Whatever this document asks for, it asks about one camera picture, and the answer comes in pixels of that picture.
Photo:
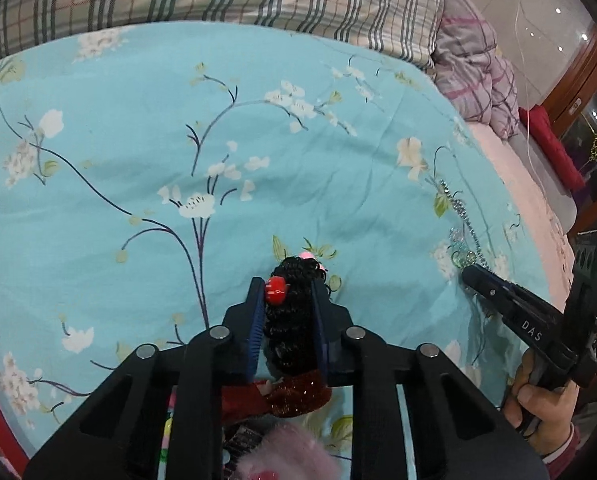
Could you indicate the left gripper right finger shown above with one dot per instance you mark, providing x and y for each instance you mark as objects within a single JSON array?
[{"x": 415, "y": 414}]

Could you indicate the black rectangular hair clip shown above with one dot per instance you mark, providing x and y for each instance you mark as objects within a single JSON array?
[{"x": 241, "y": 440}]

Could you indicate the person right hand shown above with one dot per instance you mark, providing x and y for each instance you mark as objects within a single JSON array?
[{"x": 554, "y": 409}]

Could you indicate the pink bed sheet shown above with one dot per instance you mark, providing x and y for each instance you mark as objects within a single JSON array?
[{"x": 539, "y": 219}]

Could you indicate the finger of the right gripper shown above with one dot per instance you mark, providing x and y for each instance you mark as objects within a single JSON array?
[{"x": 497, "y": 292}]

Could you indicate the wooden glass cabinet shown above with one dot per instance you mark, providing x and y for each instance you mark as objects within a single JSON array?
[{"x": 572, "y": 108}]

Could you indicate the teal floral quilt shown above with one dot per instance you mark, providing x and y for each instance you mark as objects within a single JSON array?
[{"x": 142, "y": 189}]

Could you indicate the red cloth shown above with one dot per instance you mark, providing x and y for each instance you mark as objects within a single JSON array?
[{"x": 538, "y": 122}]

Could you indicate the black curly scrunchie red beads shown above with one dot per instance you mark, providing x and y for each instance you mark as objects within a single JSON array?
[{"x": 291, "y": 330}]

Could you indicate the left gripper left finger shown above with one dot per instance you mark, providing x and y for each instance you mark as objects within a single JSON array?
[{"x": 159, "y": 403}]

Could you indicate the pink fluffy hair clip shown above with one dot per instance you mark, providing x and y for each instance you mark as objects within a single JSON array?
[{"x": 288, "y": 452}]

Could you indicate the red glitter hair clip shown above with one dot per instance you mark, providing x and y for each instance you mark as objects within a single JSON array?
[{"x": 287, "y": 398}]

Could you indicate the pink purple plaid pillow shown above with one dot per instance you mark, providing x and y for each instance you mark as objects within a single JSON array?
[{"x": 471, "y": 71}]

